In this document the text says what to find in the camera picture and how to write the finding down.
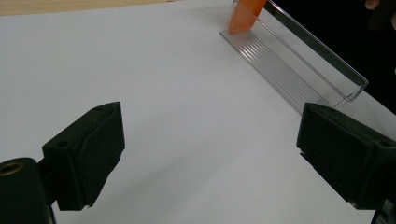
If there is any orange phone case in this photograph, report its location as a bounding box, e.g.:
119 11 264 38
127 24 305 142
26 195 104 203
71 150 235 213
227 0 268 35

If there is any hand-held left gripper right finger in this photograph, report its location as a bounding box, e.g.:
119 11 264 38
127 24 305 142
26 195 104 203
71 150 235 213
296 102 396 210

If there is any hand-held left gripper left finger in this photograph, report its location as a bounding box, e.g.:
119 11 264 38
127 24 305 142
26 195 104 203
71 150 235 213
41 101 126 212

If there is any clear plastic packaging box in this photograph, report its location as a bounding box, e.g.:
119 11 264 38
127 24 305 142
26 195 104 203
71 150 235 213
219 0 370 115

